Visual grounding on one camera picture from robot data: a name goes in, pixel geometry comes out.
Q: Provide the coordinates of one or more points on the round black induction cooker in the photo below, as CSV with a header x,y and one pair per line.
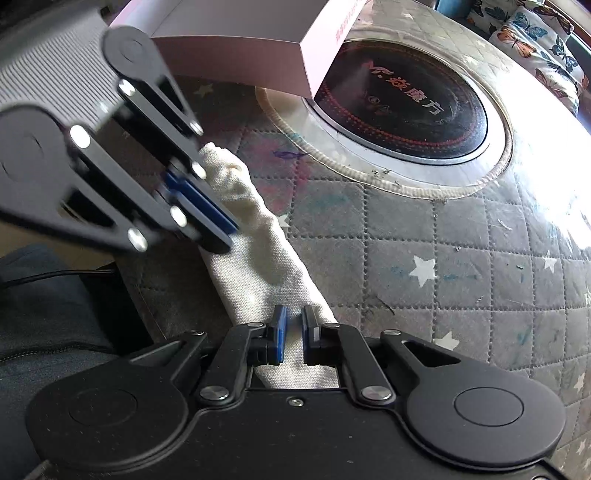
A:
x,y
415,110

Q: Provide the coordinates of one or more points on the cream canvas shopping bag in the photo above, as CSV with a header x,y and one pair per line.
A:
x,y
258,249

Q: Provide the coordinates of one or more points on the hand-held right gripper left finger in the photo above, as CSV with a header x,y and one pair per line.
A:
x,y
278,332

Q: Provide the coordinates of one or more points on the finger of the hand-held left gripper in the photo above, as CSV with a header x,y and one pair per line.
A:
x,y
203,198
138,207

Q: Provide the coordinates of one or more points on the pink cardboard box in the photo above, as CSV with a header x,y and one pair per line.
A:
x,y
231,60

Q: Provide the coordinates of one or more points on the person's dark blue trousers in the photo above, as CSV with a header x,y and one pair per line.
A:
x,y
55,314

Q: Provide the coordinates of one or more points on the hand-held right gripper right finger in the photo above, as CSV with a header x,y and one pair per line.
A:
x,y
308,332

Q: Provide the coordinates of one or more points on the grey quilted table cover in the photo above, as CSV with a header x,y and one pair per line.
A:
x,y
415,230

